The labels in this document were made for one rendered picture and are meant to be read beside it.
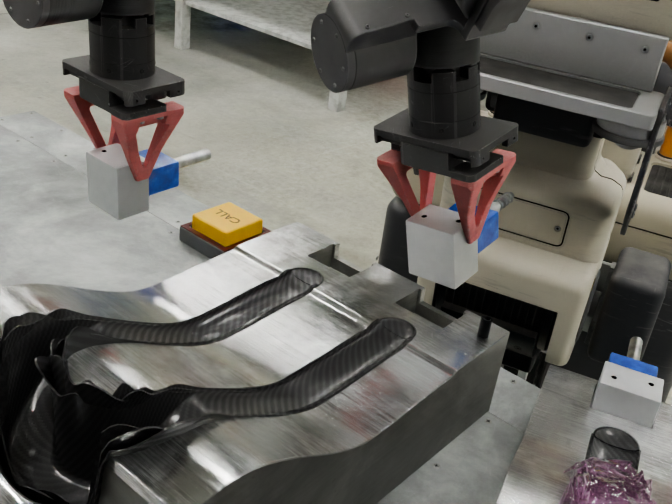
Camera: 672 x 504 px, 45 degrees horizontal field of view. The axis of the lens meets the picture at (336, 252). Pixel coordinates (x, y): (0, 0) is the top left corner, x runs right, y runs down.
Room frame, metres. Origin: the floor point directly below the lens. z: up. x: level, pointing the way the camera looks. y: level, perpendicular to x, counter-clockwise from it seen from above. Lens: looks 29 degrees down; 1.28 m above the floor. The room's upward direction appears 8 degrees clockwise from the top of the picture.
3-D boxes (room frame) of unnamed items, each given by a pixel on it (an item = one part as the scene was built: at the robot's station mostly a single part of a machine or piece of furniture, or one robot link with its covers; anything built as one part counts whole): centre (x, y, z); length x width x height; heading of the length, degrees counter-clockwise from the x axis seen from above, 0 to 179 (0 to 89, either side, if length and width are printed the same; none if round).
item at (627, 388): (0.62, -0.28, 0.86); 0.13 x 0.05 x 0.05; 160
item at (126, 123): (0.71, 0.20, 0.99); 0.07 x 0.07 x 0.09; 52
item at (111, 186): (0.75, 0.19, 0.94); 0.13 x 0.05 x 0.05; 142
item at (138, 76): (0.72, 0.21, 1.06); 0.10 x 0.07 x 0.07; 52
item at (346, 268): (0.70, -0.01, 0.87); 0.05 x 0.05 x 0.04; 53
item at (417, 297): (0.63, -0.09, 0.87); 0.05 x 0.05 x 0.04; 53
